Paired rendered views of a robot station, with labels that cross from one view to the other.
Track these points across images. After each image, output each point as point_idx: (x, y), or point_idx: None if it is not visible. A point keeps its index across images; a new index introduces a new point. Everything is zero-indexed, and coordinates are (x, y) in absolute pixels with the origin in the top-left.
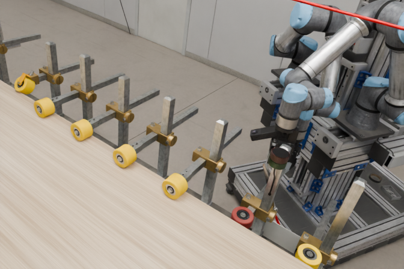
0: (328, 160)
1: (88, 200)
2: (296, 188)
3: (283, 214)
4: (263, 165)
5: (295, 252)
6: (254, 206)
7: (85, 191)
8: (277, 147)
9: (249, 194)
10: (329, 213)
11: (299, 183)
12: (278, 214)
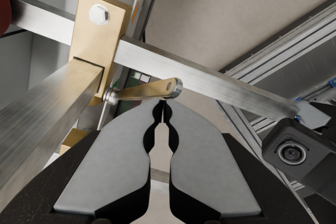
0: (334, 213)
1: None
2: (327, 95)
3: (286, 72)
4: (172, 79)
5: (112, 114)
6: (71, 41)
7: None
8: None
9: (118, 19)
10: (167, 190)
11: (335, 101)
12: (286, 66)
